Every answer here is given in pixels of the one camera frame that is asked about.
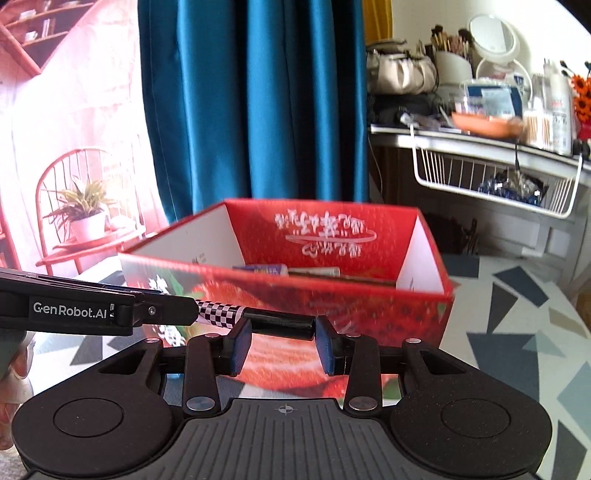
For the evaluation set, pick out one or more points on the blue curtain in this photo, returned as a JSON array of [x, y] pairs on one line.
[[254, 101]]

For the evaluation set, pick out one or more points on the small white bottle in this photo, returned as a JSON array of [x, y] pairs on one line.
[[547, 67]]

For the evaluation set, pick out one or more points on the person's left hand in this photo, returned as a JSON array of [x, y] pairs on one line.
[[24, 383]]

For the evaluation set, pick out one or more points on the white spray can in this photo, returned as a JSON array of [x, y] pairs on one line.
[[562, 115]]

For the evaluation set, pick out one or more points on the orange artificial flowers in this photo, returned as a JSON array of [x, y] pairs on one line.
[[582, 97]]

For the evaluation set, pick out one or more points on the white brush holder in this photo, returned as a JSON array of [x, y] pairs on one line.
[[453, 69]]

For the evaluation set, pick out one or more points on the orange plastic tray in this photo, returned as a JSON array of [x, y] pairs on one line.
[[487, 125]]

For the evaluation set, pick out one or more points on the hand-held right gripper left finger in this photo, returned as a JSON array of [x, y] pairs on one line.
[[241, 345]]

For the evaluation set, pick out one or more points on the red cardboard box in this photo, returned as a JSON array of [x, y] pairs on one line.
[[323, 230]]

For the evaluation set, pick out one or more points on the red vase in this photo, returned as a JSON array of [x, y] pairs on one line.
[[585, 133]]

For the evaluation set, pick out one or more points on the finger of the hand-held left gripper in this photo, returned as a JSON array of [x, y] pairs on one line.
[[171, 311]]

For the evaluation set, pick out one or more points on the round white vanity mirror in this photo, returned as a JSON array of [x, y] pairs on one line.
[[494, 34]]

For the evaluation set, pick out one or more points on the cotton swab box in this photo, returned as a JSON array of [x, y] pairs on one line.
[[539, 129]]

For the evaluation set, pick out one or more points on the white round cosmetics stand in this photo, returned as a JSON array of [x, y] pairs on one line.
[[501, 69]]

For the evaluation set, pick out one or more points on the black bag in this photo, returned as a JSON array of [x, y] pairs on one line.
[[401, 108]]

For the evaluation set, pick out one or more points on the pile of blue wrappers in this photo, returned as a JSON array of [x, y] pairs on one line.
[[512, 187]]

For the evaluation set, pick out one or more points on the printed pink backdrop cloth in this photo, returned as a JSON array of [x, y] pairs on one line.
[[92, 115]]

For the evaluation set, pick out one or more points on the black vanity table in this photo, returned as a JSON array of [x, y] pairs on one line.
[[397, 131]]

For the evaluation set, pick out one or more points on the geometric patterned tablecloth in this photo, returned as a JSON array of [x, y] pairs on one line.
[[508, 323]]

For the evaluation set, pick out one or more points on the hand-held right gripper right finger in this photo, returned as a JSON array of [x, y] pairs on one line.
[[322, 346]]

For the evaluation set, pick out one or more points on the checkered black pen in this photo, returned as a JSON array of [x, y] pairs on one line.
[[277, 323]]

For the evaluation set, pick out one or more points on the green flat packet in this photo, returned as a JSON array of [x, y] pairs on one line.
[[314, 272]]

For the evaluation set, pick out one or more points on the yellow curtain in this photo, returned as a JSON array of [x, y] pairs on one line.
[[376, 21]]

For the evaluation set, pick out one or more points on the clear cosmetics organizer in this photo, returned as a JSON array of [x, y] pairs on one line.
[[541, 92]]

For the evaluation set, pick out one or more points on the blue flat packet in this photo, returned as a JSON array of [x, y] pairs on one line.
[[496, 99]]

